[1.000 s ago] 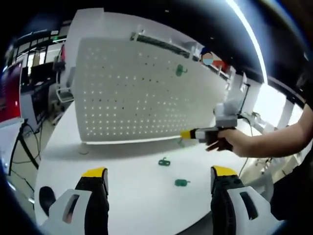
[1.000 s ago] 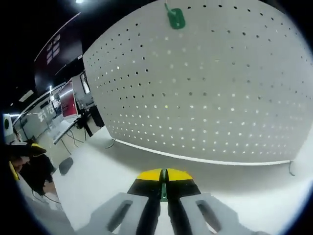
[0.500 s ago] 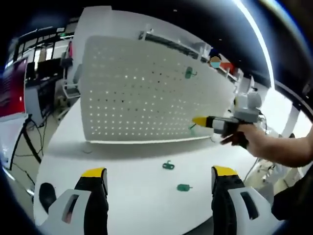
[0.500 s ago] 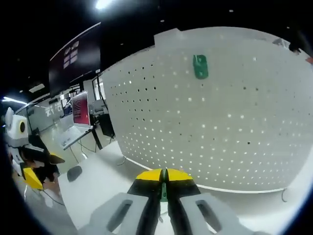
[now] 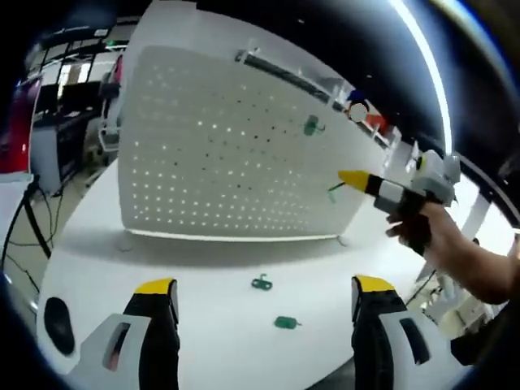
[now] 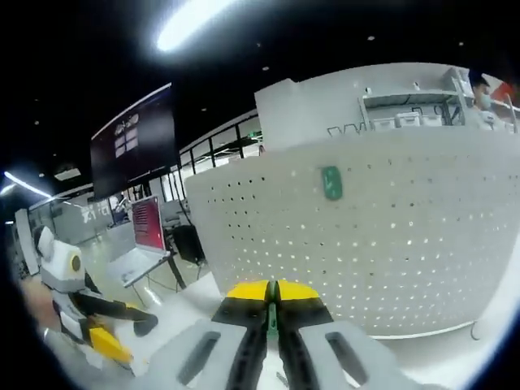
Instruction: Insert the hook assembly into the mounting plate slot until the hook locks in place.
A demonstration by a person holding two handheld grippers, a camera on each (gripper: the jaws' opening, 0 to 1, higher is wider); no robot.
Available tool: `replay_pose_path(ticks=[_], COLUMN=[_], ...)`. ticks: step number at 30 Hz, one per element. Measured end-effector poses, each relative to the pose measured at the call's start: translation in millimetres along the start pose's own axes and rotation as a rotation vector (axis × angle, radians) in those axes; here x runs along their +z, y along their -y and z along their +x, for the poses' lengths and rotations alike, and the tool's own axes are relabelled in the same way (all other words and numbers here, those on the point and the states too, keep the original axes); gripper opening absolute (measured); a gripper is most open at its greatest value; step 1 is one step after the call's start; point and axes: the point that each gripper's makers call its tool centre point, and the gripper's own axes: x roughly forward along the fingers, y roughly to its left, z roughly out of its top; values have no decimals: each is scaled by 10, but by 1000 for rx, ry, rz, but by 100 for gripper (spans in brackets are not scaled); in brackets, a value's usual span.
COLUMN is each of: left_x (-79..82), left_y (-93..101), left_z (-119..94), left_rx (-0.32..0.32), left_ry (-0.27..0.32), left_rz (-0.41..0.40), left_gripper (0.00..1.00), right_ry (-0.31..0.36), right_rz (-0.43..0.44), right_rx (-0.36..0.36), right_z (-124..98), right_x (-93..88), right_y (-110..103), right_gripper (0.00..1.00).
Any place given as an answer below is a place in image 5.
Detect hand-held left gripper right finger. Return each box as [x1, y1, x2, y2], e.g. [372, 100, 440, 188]
[351, 275, 453, 390]

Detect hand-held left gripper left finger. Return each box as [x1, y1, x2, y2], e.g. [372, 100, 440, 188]
[76, 278, 180, 390]

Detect white perforated mounting plate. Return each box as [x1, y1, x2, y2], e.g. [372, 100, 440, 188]
[117, 44, 388, 249]

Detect person's right hand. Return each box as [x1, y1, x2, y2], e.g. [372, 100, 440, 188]
[385, 205, 458, 262]

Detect black computer mouse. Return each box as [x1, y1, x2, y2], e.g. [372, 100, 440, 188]
[43, 297, 76, 356]

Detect ceiling light strip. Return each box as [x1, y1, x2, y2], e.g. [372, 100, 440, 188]
[388, 0, 455, 163]

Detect laptop with red screen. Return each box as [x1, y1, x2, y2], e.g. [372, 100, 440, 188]
[0, 76, 44, 174]

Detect black cable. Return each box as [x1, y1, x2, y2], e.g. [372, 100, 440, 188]
[0, 174, 54, 288]

